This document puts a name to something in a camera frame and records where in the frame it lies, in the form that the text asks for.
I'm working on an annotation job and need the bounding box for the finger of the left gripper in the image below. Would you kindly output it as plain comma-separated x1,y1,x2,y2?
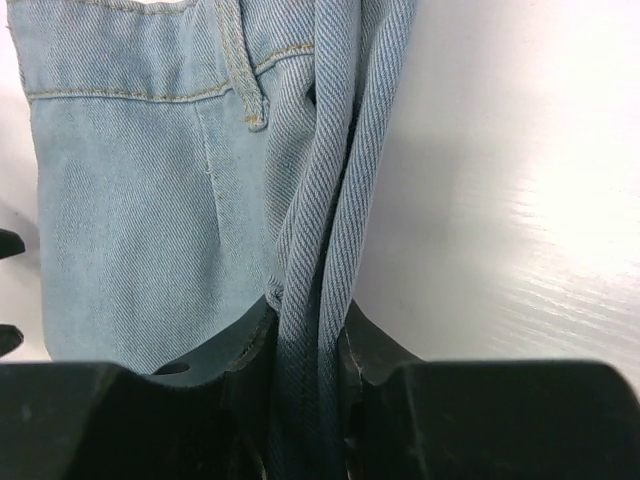
0,229,25,259
0,324,23,356

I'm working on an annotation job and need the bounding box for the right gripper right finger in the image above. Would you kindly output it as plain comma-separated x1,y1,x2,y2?
338,305,639,479

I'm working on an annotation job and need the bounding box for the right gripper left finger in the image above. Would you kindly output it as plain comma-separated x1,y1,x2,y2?
1,300,277,479

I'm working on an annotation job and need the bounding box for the light blue denim skirt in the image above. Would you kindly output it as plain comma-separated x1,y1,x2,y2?
7,1,415,479

